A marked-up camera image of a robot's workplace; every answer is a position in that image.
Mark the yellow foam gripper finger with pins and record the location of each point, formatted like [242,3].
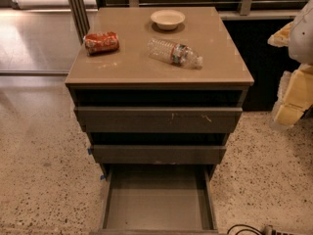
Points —
[295,95]
[281,37]

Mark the clear plastic water bottle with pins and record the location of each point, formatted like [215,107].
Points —
[175,54]

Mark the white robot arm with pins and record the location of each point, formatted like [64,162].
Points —
[300,45]

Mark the grey three-drawer cabinet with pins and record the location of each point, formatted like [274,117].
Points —
[130,78]

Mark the open grey bottom drawer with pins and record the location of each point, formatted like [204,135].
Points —
[145,199]

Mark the grey middle drawer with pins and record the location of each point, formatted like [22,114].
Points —
[158,155]

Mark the grey top drawer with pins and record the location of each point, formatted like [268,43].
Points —
[158,119]

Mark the white ceramic bowl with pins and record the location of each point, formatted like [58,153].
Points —
[167,19]

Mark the grey power strip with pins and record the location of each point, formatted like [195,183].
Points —
[270,230]

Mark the crushed orange soda can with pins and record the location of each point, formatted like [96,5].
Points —
[101,42]

